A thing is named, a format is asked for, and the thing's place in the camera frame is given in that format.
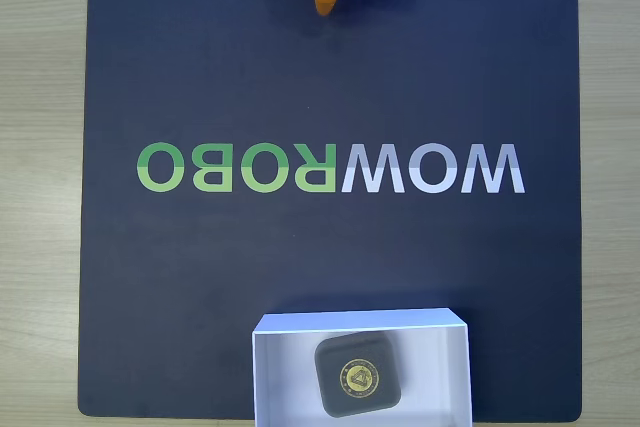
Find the grey square case gold emblem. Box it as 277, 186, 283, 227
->
313, 330, 403, 420

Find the white cardboard box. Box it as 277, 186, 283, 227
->
251, 306, 475, 427

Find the dark mat with WOWROBO print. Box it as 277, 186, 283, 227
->
77, 0, 584, 421

